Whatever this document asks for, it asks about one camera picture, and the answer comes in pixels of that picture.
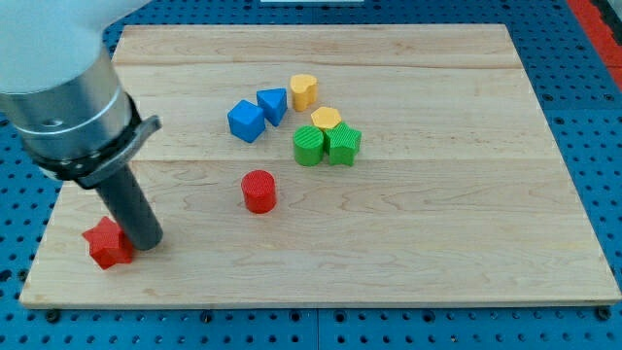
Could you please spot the yellow heart block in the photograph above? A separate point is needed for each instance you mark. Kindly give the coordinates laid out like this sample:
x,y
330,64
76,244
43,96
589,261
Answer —
x,y
304,89

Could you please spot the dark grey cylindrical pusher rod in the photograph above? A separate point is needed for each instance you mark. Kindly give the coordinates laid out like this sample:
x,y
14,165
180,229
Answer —
x,y
130,208

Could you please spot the green star block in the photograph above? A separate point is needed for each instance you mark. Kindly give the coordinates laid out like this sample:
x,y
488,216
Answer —
x,y
342,144

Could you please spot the light wooden board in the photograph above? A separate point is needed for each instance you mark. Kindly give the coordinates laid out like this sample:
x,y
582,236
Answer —
x,y
459,196

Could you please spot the green cylinder block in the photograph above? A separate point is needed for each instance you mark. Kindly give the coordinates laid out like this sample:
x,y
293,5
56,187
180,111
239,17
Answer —
x,y
308,145

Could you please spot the yellow hexagon block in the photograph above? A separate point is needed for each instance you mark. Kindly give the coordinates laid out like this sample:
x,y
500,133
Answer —
x,y
326,118

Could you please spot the blue triangle block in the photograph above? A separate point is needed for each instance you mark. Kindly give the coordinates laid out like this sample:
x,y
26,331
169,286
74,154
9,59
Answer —
x,y
273,102

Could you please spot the red star block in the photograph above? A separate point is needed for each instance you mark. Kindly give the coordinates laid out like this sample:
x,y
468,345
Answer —
x,y
107,244

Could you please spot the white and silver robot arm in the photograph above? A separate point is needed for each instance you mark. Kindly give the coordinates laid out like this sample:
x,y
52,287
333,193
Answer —
x,y
62,94

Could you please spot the red cylinder block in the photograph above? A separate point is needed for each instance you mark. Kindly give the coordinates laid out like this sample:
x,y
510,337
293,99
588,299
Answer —
x,y
259,191

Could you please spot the blue cube block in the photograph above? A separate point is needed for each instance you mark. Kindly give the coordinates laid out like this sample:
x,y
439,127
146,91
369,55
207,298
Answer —
x,y
246,121

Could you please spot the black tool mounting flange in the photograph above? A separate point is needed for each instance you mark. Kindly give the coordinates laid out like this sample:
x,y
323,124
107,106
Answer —
x,y
97,166

